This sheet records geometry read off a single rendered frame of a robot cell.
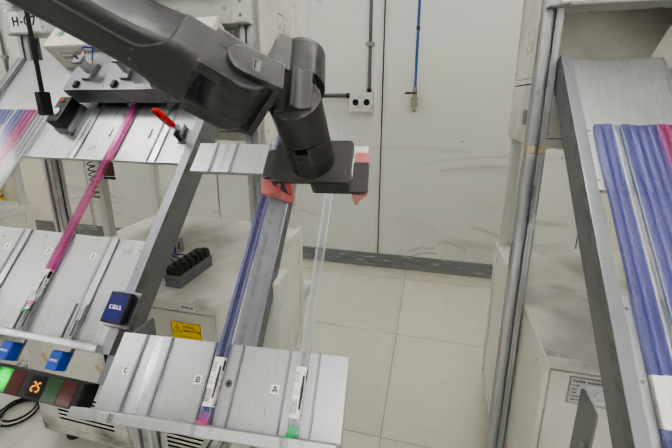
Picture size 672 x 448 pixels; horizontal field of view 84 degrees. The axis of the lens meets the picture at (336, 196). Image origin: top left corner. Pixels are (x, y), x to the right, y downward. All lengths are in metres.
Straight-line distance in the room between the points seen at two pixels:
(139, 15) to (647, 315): 0.70
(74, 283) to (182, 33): 0.61
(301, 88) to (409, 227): 2.17
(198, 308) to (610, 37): 1.20
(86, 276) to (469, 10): 2.19
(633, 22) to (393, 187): 1.64
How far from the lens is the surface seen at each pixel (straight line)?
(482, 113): 2.41
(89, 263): 0.87
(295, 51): 0.45
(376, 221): 2.54
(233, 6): 1.06
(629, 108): 0.91
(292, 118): 0.38
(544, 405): 1.01
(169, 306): 1.11
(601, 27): 1.14
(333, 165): 0.47
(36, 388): 0.87
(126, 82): 1.03
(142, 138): 0.97
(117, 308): 0.73
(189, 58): 0.37
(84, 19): 0.40
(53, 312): 0.88
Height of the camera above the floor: 1.13
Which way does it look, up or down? 15 degrees down
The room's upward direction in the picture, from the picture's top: straight up
